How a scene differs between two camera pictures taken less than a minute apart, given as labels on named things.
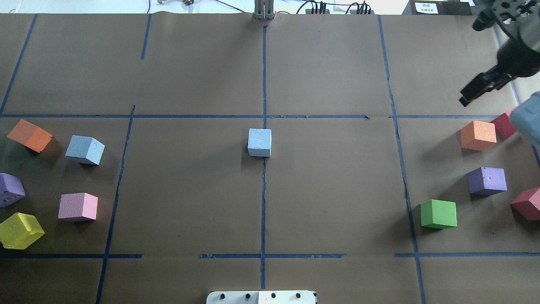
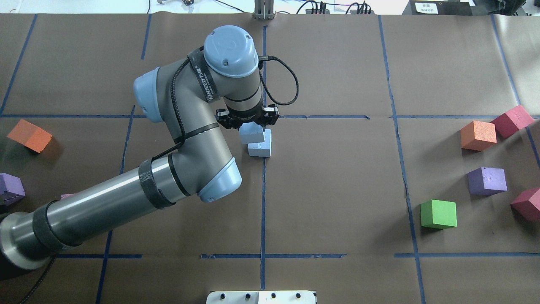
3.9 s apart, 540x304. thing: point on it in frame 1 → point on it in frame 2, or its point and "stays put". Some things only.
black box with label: (457, 7) stays put
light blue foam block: (85, 150) → (251, 132)
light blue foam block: (259, 142) stays put
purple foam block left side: (12, 189) stays put
